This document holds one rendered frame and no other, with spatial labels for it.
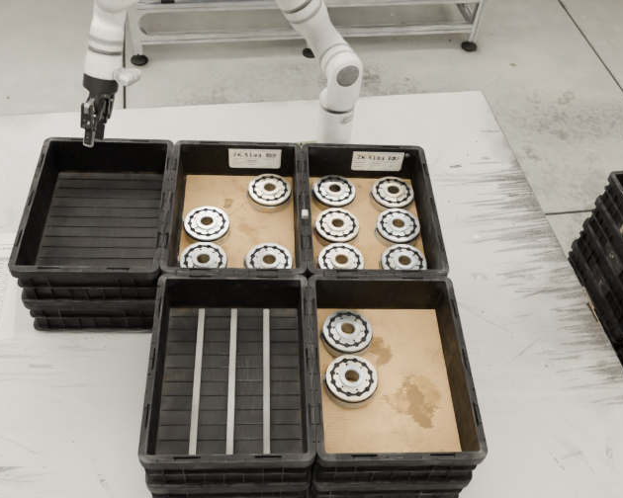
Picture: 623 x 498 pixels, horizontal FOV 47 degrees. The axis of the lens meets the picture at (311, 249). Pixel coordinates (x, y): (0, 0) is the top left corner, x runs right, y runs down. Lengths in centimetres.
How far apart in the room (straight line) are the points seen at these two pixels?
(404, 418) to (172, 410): 45
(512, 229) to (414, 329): 55
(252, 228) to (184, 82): 186
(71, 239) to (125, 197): 17
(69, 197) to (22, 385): 45
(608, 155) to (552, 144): 25
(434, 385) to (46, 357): 83
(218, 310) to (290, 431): 31
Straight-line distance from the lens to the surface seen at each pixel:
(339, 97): 180
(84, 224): 171
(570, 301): 186
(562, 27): 424
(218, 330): 149
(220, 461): 125
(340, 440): 138
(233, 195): 173
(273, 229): 166
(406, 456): 127
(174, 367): 145
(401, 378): 146
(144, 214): 170
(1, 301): 178
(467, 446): 138
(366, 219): 170
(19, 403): 162
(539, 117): 354
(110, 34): 157
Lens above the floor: 207
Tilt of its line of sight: 50 degrees down
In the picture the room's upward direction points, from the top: 6 degrees clockwise
